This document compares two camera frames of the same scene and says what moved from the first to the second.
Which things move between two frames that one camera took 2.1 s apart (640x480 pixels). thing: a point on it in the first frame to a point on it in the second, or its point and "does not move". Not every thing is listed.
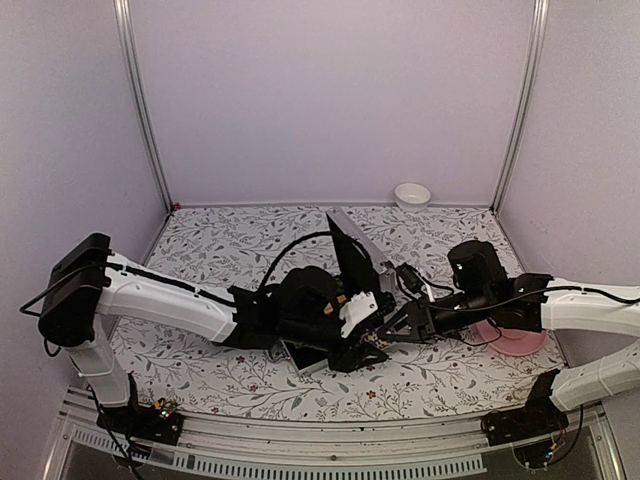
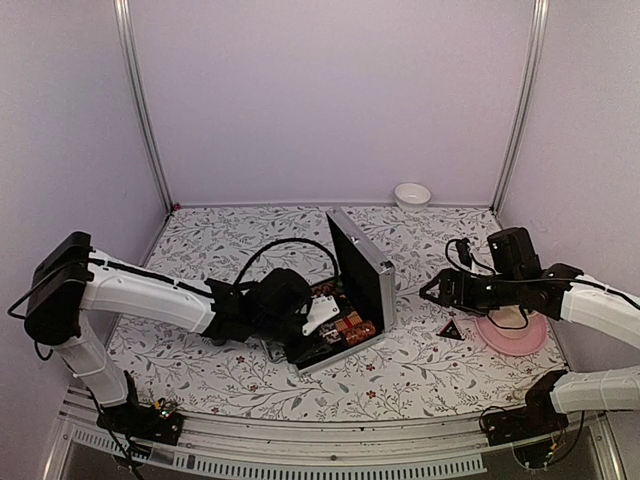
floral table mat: x=416 y=378 does not move
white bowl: x=412 y=197 does not move
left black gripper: x=351 y=358 to x=311 y=348
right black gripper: x=421 y=321 to x=463 y=298
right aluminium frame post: x=538 y=54 does not move
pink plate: x=512 y=342 does not move
